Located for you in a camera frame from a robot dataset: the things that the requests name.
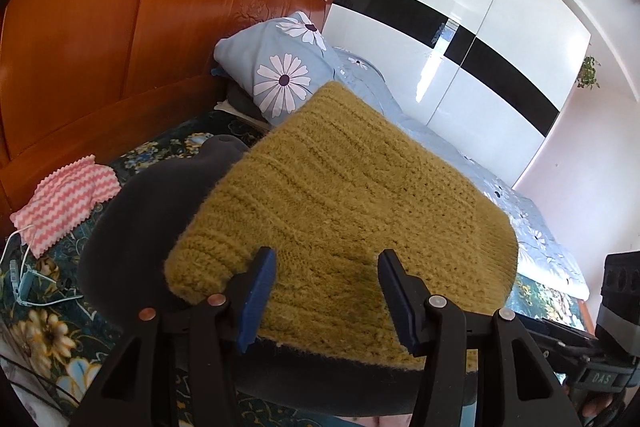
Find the white charging cable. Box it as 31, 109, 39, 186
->
0, 224, 83, 308

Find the white wardrobe with black stripe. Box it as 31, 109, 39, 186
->
322, 0, 593, 188

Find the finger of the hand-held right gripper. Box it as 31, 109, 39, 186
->
517, 313, 601, 360

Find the light blue floral pillow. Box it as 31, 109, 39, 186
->
213, 11, 331, 126

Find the pink white zigzag cloth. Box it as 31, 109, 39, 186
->
10, 154, 122, 258

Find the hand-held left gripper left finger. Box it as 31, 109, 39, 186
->
67, 246, 277, 427

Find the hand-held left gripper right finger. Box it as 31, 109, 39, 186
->
377, 249, 583, 427

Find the person's right hand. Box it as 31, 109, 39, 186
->
580, 398, 617, 420

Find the olive green knit sweater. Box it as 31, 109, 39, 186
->
164, 81, 519, 370

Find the dark grey folded garment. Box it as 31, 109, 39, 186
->
77, 134, 481, 420

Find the teal floral blanket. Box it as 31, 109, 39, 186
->
0, 109, 596, 427

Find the green hanging plant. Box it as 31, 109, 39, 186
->
576, 55, 602, 90

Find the wooden headboard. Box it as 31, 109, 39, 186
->
0, 0, 335, 228

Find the light blue floral quilt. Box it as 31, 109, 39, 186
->
332, 47, 591, 300

